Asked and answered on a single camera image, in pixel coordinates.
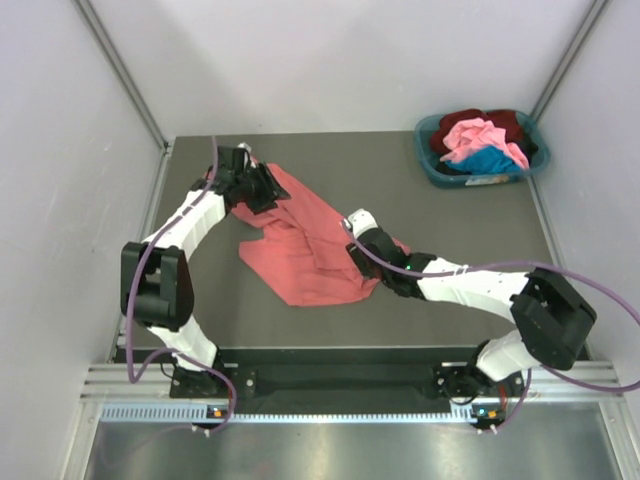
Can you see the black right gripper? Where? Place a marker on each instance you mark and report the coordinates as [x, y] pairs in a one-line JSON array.
[[360, 260]]

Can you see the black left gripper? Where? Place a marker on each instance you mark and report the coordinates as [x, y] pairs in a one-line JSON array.
[[270, 189]]

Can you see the coral red t shirt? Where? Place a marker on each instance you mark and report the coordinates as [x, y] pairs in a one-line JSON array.
[[302, 255]]

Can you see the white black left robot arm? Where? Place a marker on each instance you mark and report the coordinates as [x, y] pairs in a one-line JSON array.
[[156, 290]]

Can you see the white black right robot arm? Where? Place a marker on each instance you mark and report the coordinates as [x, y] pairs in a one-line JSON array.
[[551, 319]]

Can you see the teal plastic laundry basket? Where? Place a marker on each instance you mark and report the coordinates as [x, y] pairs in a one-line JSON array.
[[428, 158]]

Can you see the blue t shirt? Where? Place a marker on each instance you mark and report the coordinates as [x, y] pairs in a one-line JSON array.
[[487, 161]]

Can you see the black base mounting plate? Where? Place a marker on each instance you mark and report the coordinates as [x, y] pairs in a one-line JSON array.
[[362, 380]]

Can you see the light pink t shirt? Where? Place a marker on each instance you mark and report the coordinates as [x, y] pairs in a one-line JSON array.
[[465, 136]]

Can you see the dark red t shirt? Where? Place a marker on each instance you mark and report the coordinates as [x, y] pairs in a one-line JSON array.
[[502, 118]]

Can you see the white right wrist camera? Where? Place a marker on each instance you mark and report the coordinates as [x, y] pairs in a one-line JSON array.
[[360, 222]]

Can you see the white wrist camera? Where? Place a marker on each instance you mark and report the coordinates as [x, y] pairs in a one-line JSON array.
[[249, 161], [360, 222]]

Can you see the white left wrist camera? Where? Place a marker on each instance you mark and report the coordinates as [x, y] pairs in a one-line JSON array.
[[249, 161]]

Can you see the left aluminium corner post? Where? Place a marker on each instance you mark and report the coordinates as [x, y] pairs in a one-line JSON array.
[[98, 31]]

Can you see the aluminium corner post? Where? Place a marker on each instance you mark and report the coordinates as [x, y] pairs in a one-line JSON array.
[[578, 41], [98, 31]]

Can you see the right aluminium corner post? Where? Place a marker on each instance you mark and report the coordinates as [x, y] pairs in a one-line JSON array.
[[578, 41]]

